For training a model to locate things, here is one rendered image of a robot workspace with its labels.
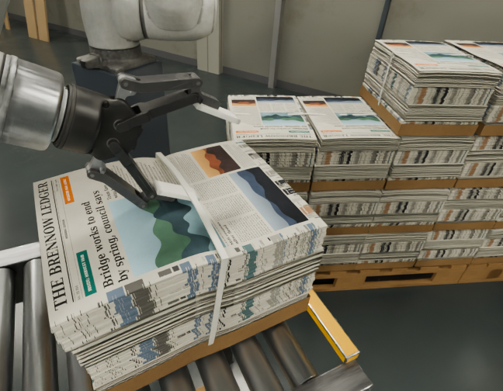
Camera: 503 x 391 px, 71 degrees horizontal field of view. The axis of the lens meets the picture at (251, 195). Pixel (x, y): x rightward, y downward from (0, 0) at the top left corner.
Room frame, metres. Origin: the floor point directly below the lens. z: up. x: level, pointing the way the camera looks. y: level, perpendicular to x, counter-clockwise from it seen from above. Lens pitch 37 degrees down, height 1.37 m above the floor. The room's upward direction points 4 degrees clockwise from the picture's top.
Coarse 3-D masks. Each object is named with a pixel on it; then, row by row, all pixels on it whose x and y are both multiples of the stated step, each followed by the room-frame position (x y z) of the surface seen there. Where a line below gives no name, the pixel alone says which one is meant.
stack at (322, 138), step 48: (240, 96) 1.37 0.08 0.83; (288, 96) 1.41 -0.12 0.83; (336, 96) 1.45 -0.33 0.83; (288, 144) 1.05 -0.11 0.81; (336, 144) 1.08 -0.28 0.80; (384, 144) 1.11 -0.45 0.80; (432, 144) 1.14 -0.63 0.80; (480, 144) 1.17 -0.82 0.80; (336, 192) 1.08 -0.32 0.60; (384, 192) 1.12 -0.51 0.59; (432, 192) 1.14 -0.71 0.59; (480, 192) 1.19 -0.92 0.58; (336, 240) 1.09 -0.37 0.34; (384, 240) 1.13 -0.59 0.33; (432, 240) 1.17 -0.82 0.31; (480, 240) 1.20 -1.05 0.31; (336, 288) 1.10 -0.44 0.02
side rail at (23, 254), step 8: (16, 248) 0.51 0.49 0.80; (24, 248) 0.51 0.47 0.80; (32, 248) 0.51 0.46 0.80; (0, 256) 0.48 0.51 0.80; (8, 256) 0.49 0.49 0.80; (16, 256) 0.49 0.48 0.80; (24, 256) 0.49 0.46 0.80; (32, 256) 0.49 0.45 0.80; (40, 256) 0.49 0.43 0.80; (0, 264) 0.46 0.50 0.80; (8, 264) 0.47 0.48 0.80; (16, 264) 0.47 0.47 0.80; (24, 264) 0.48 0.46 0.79; (16, 272) 0.47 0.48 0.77; (16, 280) 0.46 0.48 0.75; (16, 288) 0.46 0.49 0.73; (16, 296) 0.46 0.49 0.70
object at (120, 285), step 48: (48, 192) 0.42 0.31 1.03; (96, 192) 0.42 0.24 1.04; (48, 240) 0.32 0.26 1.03; (96, 240) 0.33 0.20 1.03; (144, 240) 0.33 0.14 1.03; (48, 288) 0.25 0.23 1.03; (96, 288) 0.25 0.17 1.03; (144, 288) 0.26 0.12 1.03; (192, 288) 0.29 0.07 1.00; (96, 336) 0.22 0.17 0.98; (144, 336) 0.26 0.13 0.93; (192, 336) 0.29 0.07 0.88; (96, 384) 0.22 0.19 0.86
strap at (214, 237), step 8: (160, 152) 0.56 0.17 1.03; (176, 176) 0.46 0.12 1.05; (184, 184) 0.44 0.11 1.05; (192, 192) 0.42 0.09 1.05; (192, 200) 0.40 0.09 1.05; (200, 208) 0.39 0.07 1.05; (200, 216) 0.38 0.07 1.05; (208, 224) 0.36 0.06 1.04; (208, 232) 0.35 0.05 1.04; (216, 240) 0.34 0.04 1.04; (216, 248) 0.33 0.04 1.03; (224, 256) 0.31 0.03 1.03
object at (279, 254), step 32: (192, 160) 0.55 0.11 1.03; (224, 160) 0.55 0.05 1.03; (256, 160) 0.56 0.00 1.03; (224, 192) 0.46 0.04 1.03; (256, 192) 0.46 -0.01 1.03; (288, 192) 0.47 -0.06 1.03; (224, 224) 0.38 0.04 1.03; (256, 224) 0.39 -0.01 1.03; (288, 224) 0.39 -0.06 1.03; (320, 224) 0.40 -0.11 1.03; (256, 256) 0.34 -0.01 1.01; (288, 256) 0.37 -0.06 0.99; (320, 256) 0.40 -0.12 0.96; (256, 288) 0.34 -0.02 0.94; (288, 288) 0.38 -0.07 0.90
